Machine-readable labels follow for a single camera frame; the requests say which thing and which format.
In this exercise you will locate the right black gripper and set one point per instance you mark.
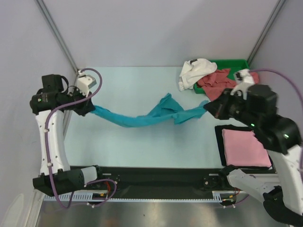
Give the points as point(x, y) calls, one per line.
point(217, 107)

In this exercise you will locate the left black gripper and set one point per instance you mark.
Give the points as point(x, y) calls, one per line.
point(87, 106)

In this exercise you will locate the teal t shirt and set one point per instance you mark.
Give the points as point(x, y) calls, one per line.
point(167, 109)

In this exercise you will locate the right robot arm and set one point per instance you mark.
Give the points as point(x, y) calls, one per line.
point(280, 136)

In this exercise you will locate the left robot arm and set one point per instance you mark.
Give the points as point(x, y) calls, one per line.
point(48, 105)

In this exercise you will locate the red t shirt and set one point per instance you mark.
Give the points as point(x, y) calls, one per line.
point(215, 83)

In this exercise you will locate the black tray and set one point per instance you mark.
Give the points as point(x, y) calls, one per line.
point(218, 132)

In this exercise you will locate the green plastic bin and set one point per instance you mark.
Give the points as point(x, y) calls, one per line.
point(234, 65)

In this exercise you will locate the folded pink t shirt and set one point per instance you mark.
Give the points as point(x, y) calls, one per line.
point(241, 148)

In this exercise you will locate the white t shirt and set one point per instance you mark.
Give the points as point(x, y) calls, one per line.
point(193, 70)

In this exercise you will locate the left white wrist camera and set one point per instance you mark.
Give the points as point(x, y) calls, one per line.
point(84, 83)

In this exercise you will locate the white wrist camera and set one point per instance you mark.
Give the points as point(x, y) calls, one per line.
point(244, 80)
point(84, 83)

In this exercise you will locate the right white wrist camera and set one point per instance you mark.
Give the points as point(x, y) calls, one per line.
point(244, 80)

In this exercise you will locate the left aluminium corner post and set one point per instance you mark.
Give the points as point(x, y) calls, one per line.
point(56, 33)

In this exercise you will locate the aluminium corner post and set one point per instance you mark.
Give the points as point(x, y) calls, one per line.
point(270, 22)
point(56, 33)

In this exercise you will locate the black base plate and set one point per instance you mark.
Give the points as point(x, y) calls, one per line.
point(166, 179)

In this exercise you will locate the slotted cable duct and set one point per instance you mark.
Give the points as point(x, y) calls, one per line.
point(141, 195)

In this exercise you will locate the right aluminium corner post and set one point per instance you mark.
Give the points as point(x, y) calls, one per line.
point(270, 22)

